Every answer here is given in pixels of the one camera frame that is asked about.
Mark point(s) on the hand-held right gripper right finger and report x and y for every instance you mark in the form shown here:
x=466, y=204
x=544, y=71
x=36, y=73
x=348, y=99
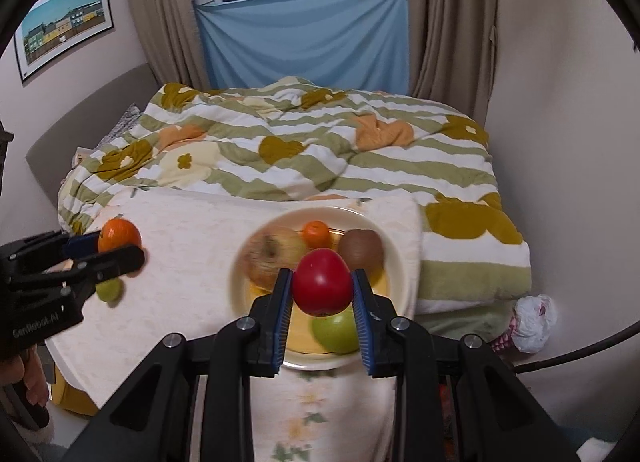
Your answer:
x=362, y=322

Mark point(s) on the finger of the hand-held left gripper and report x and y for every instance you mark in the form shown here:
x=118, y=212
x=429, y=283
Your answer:
x=115, y=262
x=82, y=245

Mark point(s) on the large red-yellow apple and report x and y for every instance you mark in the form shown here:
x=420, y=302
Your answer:
x=270, y=254

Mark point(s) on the light blue cloth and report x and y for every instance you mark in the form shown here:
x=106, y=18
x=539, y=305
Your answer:
x=305, y=37

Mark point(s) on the small red fruit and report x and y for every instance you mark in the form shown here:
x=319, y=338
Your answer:
x=321, y=282

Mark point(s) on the white plastic bag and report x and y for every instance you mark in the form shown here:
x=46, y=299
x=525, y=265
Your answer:
x=535, y=322

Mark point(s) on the framed wall poster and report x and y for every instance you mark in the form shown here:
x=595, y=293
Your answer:
x=65, y=22

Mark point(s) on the large orange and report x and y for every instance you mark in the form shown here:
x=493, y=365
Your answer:
x=119, y=234

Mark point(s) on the cream bowl with yellow inside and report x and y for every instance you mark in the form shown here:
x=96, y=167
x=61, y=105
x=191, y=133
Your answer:
x=302, y=334

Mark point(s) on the brown kiwi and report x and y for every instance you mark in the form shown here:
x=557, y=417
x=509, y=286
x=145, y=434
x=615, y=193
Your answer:
x=361, y=249

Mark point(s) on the floral tablecloth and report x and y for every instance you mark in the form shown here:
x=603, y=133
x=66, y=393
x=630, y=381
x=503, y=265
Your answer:
x=190, y=242

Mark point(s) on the grey bed headboard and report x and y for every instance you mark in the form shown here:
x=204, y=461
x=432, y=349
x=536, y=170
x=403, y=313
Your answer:
x=65, y=132

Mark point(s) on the small tangerine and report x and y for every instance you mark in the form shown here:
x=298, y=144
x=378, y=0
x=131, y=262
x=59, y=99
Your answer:
x=316, y=234

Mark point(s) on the green striped floral blanket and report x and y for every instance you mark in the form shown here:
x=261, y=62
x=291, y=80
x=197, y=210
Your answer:
x=325, y=157

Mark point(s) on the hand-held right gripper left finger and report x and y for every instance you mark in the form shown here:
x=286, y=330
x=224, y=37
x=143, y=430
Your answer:
x=282, y=322

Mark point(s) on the beige curtain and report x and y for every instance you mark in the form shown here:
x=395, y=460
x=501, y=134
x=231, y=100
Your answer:
x=160, y=12
x=450, y=22

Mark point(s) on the green apple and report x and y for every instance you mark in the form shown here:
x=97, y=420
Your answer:
x=335, y=332
x=109, y=289

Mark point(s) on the person's left hand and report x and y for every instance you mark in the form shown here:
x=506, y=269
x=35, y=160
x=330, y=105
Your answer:
x=32, y=377

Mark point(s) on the grey patterned pillow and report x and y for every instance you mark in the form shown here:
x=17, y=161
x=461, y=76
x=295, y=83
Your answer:
x=125, y=122

